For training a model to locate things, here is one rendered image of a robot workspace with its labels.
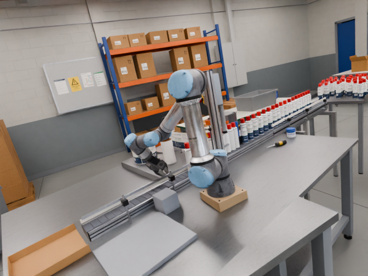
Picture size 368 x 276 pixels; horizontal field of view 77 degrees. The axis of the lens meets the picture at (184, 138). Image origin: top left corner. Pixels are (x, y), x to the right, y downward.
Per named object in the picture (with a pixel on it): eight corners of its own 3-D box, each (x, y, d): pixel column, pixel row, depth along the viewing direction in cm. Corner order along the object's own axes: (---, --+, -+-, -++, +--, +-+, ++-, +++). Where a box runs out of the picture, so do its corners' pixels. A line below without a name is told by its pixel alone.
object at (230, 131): (232, 148, 184) (228, 123, 179) (237, 149, 180) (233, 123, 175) (228, 150, 181) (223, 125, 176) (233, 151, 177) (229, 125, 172)
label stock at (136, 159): (137, 166, 188) (132, 149, 184) (133, 159, 206) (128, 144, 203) (160, 159, 194) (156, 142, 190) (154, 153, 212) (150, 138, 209)
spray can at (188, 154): (193, 169, 159) (188, 141, 154) (197, 171, 155) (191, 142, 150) (187, 171, 157) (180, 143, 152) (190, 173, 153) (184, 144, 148)
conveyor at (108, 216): (264, 134, 214) (263, 130, 213) (272, 135, 207) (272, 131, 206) (84, 232, 120) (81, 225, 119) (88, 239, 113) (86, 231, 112)
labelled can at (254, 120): (255, 136, 203) (252, 113, 197) (260, 136, 199) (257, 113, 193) (251, 137, 200) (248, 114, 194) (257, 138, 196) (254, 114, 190)
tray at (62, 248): (76, 229, 126) (73, 223, 125) (91, 251, 105) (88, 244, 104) (10, 264, 108) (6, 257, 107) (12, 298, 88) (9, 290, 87)
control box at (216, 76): (217, 101, 160) (213, 73, 155) (223, 104, 144) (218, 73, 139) (202, 104, 160) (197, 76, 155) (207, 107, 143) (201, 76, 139)
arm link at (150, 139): (160, 127, 127) (147, 132, 133) (147, 132, 118) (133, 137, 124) (165, 141, 128) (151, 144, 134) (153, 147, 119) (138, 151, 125)
